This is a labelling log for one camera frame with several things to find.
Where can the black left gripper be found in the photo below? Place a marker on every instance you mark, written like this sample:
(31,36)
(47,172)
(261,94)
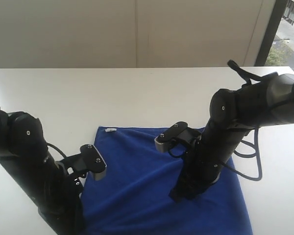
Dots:
(56,193)

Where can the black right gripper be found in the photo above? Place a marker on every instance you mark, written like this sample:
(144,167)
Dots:
(203,161)

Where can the blue towel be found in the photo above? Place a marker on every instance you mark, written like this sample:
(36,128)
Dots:
(133,197)

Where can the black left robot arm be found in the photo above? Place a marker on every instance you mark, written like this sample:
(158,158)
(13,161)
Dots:
(25,156)

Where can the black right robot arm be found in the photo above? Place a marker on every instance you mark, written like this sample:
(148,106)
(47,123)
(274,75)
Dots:
(233,115)

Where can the small grey plastic piece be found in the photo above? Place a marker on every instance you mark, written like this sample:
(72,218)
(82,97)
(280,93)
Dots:
(111,130)

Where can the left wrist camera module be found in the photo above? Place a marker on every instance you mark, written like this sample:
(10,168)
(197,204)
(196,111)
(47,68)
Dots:
(89,160)

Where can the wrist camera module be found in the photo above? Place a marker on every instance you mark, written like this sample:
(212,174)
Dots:
(178,133)
(89,160)

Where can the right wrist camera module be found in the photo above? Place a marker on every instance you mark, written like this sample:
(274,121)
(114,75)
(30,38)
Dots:
(178,133)

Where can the dark window frame post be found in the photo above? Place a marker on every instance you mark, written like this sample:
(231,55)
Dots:
(270,32)

